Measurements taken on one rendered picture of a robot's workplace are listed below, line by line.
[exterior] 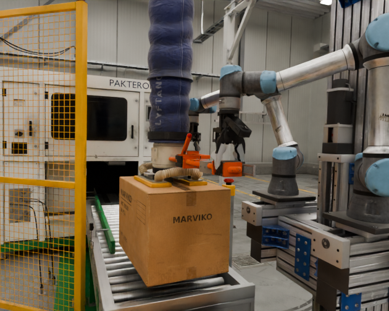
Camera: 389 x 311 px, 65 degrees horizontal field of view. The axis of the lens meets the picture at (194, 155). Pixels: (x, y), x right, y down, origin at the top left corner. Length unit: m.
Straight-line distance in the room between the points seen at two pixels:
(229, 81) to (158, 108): 0.55
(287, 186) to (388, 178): 0.61
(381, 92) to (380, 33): 0.17
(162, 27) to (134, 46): 9.04
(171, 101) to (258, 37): 11.05
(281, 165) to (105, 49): 9.29
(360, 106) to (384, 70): 0.41
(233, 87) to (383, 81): 0.45
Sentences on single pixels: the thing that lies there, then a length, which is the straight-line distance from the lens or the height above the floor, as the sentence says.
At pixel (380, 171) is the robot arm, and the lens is 1.04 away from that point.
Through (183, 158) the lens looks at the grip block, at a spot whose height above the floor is 1.21.
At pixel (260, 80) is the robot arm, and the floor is 1.50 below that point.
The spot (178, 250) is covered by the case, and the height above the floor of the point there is 0.81.
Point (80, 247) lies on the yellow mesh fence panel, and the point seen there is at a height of 0.62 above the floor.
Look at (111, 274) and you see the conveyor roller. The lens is 1.88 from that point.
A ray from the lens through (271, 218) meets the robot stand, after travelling 1.53.
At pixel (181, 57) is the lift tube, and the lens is 1.57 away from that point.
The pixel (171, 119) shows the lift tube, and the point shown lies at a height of 1.39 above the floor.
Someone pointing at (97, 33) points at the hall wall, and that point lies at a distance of 10.59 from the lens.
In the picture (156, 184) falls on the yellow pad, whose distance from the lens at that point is 1.44.
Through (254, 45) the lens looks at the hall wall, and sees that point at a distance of 12.31.
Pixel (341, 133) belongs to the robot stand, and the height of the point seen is 1.34.
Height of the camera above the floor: 1.30
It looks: 3 degrees down
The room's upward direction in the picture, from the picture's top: 2 degrees clockwise
